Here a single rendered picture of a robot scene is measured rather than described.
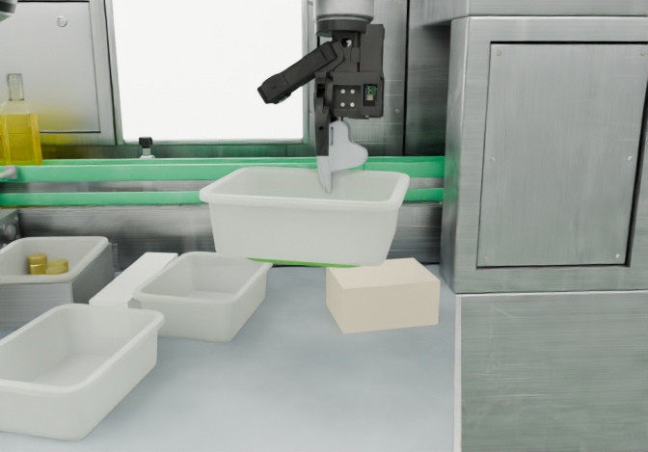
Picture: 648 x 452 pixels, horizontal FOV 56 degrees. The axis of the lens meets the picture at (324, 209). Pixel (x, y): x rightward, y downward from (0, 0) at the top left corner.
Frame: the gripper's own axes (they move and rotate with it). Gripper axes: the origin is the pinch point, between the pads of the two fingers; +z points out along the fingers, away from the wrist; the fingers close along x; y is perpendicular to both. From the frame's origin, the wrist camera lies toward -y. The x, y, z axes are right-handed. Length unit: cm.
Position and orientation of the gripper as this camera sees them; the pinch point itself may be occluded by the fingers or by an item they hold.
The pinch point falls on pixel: (324, 182)
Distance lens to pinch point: 79.6
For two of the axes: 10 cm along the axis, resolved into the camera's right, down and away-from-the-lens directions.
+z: -0.2, 9.9, 1.3
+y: 9.8, 0.4, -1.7
